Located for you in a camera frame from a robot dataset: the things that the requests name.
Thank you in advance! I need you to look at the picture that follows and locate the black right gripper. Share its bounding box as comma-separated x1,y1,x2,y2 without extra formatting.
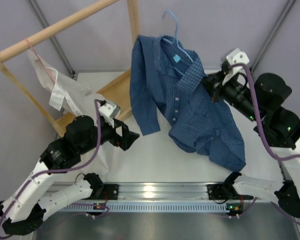
198,70,263,124

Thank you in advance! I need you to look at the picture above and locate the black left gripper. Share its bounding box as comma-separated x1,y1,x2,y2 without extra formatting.
78,116,140,155

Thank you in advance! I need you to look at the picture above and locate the blue plaid shirt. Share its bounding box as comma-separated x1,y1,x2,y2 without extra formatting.
129,35,246,172

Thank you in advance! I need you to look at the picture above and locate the light blue wire hanger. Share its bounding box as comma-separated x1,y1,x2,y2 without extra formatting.
162,10,194,76

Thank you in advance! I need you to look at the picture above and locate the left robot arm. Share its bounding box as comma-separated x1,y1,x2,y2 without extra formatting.
0,115,140,240

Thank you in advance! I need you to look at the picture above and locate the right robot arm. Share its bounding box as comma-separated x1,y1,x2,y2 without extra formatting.
209,73,300,218

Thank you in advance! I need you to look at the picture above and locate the white table cover sheet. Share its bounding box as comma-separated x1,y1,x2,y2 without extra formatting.
52,69,288,185

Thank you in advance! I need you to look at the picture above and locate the wooden clothes rack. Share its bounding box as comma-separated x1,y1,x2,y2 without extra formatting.
0,0,132,136

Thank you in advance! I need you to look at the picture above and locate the white cloth garment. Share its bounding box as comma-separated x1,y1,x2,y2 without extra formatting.
26,48,111,176

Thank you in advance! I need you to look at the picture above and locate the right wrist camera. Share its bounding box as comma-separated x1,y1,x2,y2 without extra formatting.
220,48,250,86

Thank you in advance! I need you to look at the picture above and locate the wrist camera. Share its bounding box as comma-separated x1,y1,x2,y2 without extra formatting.
220,48,250,86
97,100,121,128

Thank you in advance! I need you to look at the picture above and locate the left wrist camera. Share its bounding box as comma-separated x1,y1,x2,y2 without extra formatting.
97,100,121,128

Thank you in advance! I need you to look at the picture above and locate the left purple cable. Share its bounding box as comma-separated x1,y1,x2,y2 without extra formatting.
0,99,111,240

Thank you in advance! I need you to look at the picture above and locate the aluminium mounting rail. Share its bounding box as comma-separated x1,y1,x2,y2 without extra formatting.
49,181,278,201

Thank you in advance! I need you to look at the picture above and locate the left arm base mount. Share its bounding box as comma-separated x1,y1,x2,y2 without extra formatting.
91,183,119,200

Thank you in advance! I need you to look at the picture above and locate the slotted white cable duct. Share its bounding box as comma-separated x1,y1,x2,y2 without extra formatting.
62,202,241,213

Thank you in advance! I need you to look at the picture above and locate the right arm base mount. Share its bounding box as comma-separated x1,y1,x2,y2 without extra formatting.
207,183,241,201

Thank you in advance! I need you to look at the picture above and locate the pink wire hanger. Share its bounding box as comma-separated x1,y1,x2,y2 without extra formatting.
23,38,56,83

